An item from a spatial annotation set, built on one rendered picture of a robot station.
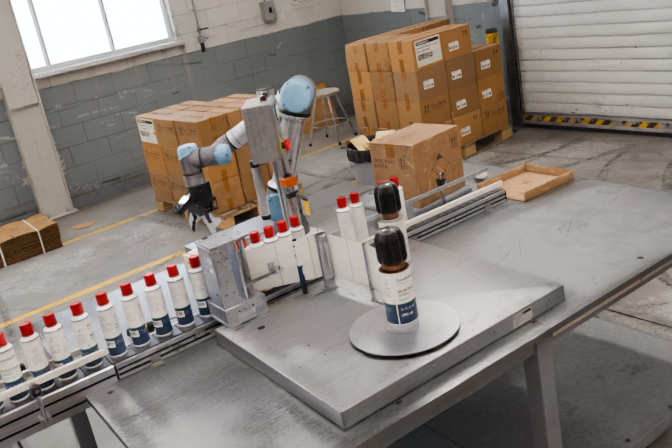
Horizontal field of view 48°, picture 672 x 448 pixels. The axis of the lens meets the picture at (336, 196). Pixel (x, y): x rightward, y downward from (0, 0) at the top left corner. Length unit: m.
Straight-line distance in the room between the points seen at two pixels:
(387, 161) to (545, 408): 1.30
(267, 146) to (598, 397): 1.49
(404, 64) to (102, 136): 3.28
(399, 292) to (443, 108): 4.53
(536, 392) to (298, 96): 1.26
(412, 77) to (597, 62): 1.67
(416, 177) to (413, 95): 3.25
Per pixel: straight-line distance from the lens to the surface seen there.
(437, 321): 2.11
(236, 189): 6.06
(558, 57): 7.18
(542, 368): 2.23
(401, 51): 6.26
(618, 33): 6.80
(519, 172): 3.43
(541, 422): 2.33
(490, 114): 6.94
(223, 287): 2.29
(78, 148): 7.91
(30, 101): 7.70
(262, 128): 2.46
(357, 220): 2.67
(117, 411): 2.21
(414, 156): 3.04
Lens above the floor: 1.87
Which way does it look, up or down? 17 degrees down
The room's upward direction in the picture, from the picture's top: 11 degrees counter-clockwise
